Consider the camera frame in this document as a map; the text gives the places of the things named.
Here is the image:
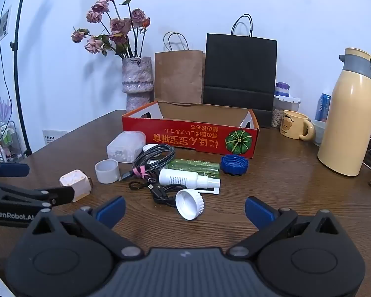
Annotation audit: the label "thin black cable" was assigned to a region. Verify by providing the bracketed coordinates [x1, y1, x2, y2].
[129, 179, 189, 206]

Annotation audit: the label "mottled pink ceramic vase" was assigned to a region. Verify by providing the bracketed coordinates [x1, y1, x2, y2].
[121, 56, 153, 112]

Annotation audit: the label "wall picture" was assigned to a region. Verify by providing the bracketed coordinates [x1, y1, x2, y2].
[0, 5, 12, 44]

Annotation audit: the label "white plastic cylinder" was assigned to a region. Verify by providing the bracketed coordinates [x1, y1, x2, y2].
[95, 160, 120, 184]

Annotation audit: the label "clear jar purple lid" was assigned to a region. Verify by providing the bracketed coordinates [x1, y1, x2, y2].
[271, 82, 301, 128]

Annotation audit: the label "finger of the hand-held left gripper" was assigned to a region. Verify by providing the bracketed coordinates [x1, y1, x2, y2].
[0, 160, 30, 180]
[0, 182, 75, 207]

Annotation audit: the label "brown paper bag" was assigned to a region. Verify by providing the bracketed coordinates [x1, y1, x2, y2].
[155, 32, 205, 104]

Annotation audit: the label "green spray bottle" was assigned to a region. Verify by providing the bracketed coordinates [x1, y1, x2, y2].
[167, 158, 219, 177]

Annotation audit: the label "clear plastic swab box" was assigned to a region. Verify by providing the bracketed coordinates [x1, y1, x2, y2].
[107, 131, 146, 163]

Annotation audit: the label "black light stand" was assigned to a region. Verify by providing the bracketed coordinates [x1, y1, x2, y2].
[11, 0, 33, 158]

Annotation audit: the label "black paper bag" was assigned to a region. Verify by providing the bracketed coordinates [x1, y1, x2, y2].
[203, 14, 278, 129]

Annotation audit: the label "yellow bear mug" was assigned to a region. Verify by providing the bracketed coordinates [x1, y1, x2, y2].
[279, 110, 315, 141]

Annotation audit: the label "red cardboard box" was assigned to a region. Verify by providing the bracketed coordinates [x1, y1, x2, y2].
[122, 100, 260, 159]

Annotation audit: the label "white storage rack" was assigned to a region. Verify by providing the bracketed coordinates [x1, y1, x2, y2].
[0, 121, 19, 161]

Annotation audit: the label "blue drink can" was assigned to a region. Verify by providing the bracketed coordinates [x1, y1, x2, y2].
[315, 93, 332, 123]

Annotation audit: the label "white bowl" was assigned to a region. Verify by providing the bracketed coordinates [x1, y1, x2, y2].
[311, 120, 328, 147]

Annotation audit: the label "cream thermos jug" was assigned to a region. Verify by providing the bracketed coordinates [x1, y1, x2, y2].
[317, 48, 371, 177]

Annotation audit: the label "blue scalloped cap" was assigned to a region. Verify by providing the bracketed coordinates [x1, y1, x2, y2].
[220, 155, 250, 176]

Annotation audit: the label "ribbed white cap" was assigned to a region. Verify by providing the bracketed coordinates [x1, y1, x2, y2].
[175, 189, 205, 221]

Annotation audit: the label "white spray bottle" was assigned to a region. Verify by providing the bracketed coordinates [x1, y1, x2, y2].
[159, 169, 221, 195]

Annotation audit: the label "dried pink flowers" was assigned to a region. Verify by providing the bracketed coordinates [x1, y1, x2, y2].
[71, 0, 151, 59]

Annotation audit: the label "braided black grey cable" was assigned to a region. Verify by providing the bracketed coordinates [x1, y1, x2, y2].
[119, 144, 176, 181]

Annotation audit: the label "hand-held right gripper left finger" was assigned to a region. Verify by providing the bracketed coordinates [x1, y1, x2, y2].
[26, 196, 143, 260]

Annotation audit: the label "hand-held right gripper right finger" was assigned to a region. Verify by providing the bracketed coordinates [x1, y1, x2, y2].
[227, 196, 344, 260]

